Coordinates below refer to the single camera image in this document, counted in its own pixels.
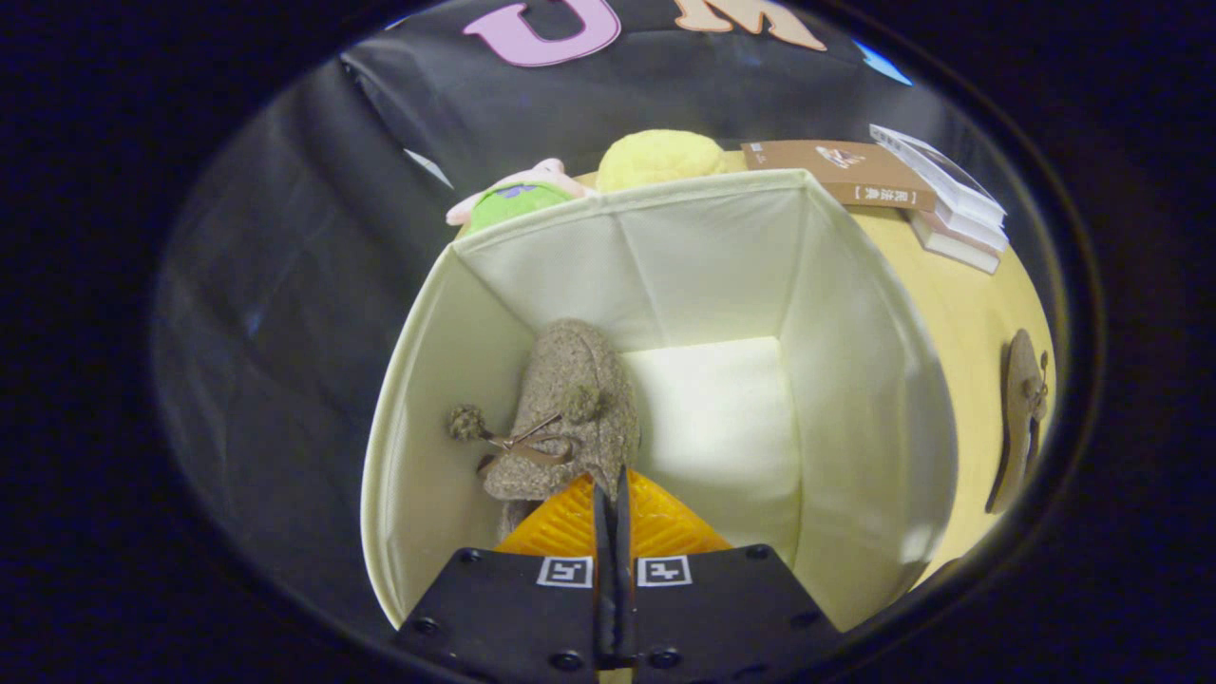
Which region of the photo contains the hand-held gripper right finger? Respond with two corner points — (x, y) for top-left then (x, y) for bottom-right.
(613, 465), (842, 684)

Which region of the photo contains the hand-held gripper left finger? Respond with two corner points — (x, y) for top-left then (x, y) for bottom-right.
(394, 465), (618, 684)

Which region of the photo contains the brown fuzzy shoe with bow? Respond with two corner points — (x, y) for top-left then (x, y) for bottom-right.
(985, 329), (1051, 515)
(446, 318), (642, 547)

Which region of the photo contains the brown beige fabric storage box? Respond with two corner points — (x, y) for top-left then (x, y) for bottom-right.
(361, 169), (959, 633)

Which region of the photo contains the black backdrop cloth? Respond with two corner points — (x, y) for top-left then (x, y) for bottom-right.
(152, 0), (951, 656)

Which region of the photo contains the pink green plush toy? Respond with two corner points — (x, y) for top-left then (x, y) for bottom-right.
(446, 158), (595, 237)

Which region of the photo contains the pinkish book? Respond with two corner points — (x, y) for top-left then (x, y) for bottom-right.
(910, 218), (1000, 276)

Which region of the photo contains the brown book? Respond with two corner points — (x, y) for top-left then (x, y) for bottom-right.
(741, 140), (937, 212)

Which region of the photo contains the plain white book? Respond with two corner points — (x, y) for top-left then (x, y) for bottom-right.
(907, 204), (1010, 254)

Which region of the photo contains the yellow round plush toy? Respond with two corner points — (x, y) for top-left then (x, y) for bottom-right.
(596, 129), (728, 194)

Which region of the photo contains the white book with portrait cover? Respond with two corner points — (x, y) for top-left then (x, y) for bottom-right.
(869, 123), (1008, 229)

